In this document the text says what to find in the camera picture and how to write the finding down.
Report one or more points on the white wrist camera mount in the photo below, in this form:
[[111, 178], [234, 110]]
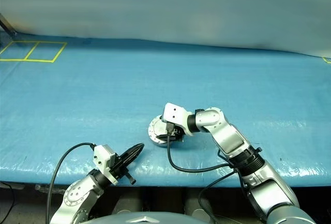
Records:
[[174, 114], [103, 156]]

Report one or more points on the grey robot torso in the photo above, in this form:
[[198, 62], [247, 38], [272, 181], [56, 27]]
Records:
[[144, 220]]

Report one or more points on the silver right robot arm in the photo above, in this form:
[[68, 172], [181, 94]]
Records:
[[227, 136]]

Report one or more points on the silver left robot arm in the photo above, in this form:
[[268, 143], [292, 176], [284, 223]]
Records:
[[75, 195]]

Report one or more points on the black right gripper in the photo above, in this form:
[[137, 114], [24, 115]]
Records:
[[174, 133]]

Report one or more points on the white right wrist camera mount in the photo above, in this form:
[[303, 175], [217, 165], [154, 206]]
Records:
[[174, 114]]

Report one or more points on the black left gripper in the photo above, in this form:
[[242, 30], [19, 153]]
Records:
[[119, 169]]

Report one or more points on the black metal bracket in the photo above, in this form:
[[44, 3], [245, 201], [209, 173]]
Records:
[[7, 26]]

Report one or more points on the grey rounded cylinder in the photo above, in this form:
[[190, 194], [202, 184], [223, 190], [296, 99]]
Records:
[[126, 203], [197, 203]]

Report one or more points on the blue table cover sheet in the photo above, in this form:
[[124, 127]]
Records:
[[77, 92]]

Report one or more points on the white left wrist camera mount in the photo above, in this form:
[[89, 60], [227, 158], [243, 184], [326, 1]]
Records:
[[103, 156]]

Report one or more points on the silver motor stator housing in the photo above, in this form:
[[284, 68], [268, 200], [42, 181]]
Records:
[[155, 128]]

